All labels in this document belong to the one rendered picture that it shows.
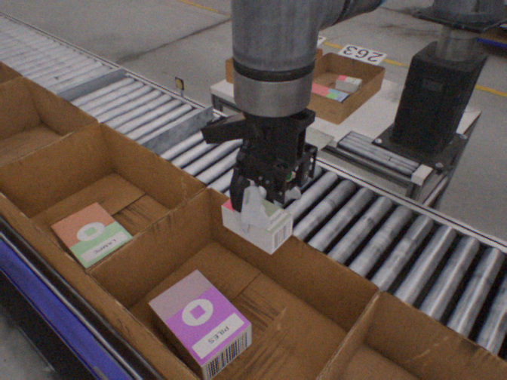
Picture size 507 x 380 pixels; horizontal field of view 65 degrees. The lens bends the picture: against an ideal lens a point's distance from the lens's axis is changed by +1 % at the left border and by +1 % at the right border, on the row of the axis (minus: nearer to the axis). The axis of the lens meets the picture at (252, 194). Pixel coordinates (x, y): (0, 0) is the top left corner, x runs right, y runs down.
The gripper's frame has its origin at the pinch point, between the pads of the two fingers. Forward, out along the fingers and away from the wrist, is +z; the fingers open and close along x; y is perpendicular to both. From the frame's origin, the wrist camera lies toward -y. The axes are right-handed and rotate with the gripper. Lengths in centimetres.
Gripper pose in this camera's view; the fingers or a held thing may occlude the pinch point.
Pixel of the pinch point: (256, 212)
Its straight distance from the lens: 61.0
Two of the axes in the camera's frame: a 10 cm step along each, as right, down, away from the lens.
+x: 6.4, -5.2, 5.7
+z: 0.0, 7.4, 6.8
